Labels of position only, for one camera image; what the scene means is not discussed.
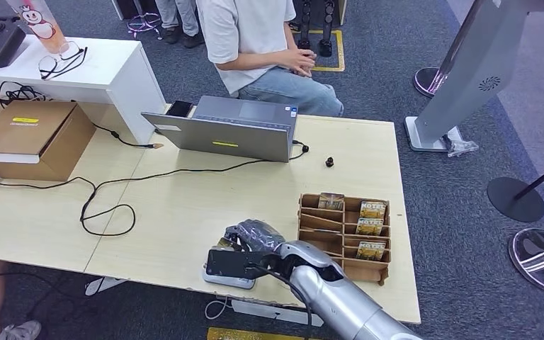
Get black framed eyeglasses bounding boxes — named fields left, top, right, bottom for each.
left=38, top=41, right=89, bottom=81

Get black floor cable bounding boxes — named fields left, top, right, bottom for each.
left=0, top=267, right=99, bottom=324

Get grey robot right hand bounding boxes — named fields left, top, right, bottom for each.
left=223, top=219, right=286, bottom=256

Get long black power cable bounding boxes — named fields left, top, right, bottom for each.
left=0, top=140, right=310, bottom=238

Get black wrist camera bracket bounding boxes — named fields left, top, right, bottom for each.
left=205, top=249, right=271, bottom=281

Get chrome stanchion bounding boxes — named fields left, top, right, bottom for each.
left=412, top=0, right=485, bottom=99

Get yellow floor tape marking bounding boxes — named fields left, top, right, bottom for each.
left=294, top=30, right=346, bottom=74

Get silver laptop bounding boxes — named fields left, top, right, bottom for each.
left=141, top=95, right=299, bottom=164

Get person's left hand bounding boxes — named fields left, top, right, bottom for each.
left=294, top=46, right=319, bottom=62

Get brown cardboard box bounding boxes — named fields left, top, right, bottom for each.
left=0, top=100, right=98, bottom=183

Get cardboard card organizer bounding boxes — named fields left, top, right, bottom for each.
left=297, top=192, right=392, bottom=286

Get black stanchion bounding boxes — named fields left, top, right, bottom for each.
left=486, top=152, right=544, bottom=224

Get black smartphone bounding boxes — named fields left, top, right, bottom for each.
left=165, top=99, right=195, bottom=118

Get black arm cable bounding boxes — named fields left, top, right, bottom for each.
left=252, top=265, right=314, bottom=340

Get cartoon printed drink cup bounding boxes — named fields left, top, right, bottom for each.
left=5, top=0, right=69, bottom=55

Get silver kiosk stand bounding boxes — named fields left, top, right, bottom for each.
left=404, top=0, right=544, bottom=154

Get white cable loop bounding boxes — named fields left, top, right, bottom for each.
left=204, top=297, right=232, bottom=322

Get person's right hand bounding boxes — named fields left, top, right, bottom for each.
left=284, top=50, right=319, bottom=79

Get black robot leg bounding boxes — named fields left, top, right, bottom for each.
left=318, top=0, right=336, bottom=59
left=297, top=0, right=312, bottom=51

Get white desk shelf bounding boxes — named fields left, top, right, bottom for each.
left=0, top=35, right=168, bottom=145

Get grey card reader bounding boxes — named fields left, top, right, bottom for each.
left=201, top=247, right=257, bottom=290

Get chrome stanchion base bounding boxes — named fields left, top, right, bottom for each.
left=508, top=227, right=544, bottom=295

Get clear plastic wrapper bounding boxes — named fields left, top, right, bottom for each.
left=444, top=137, right=480, bottom=159

